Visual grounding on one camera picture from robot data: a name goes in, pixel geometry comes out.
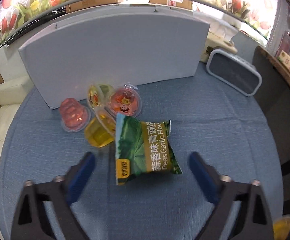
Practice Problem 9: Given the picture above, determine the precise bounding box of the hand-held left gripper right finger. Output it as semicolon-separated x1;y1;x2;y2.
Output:
188;152;275;240

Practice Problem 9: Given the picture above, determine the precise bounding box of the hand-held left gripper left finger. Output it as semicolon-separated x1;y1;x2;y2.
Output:
10;152;96;240

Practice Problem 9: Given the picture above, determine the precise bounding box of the small green pea snack packet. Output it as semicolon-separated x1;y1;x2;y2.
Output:
115;112;183;186

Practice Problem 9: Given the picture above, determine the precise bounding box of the white cardboard box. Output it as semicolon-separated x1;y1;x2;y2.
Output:
18;6;211;110

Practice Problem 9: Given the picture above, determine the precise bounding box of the yellow jelly cup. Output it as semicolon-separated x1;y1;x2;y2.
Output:
84;106;118;148
272;215;290;240

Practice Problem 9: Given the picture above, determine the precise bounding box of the blue tablecloth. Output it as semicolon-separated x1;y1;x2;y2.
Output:
0;81;285;240

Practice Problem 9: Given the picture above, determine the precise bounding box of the yellow-green jelly cup printed lid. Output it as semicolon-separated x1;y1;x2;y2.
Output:
86;84;115;110

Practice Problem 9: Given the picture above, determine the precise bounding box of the red jelly cup printed lid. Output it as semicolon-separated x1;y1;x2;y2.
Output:
105;82;143;118

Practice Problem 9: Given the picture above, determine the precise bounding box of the rectangular digital clock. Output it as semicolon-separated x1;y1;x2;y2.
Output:
206;49;262;97

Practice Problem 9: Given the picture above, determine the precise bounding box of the tissue pack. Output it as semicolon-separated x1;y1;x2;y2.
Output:
199;20;239;64

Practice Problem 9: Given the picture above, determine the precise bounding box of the brown cardboard box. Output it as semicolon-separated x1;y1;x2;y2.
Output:
149;0;193;10
65;0;118;13

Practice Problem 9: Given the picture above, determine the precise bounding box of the tulip print window blind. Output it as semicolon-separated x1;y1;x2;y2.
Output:
0;0;279;53

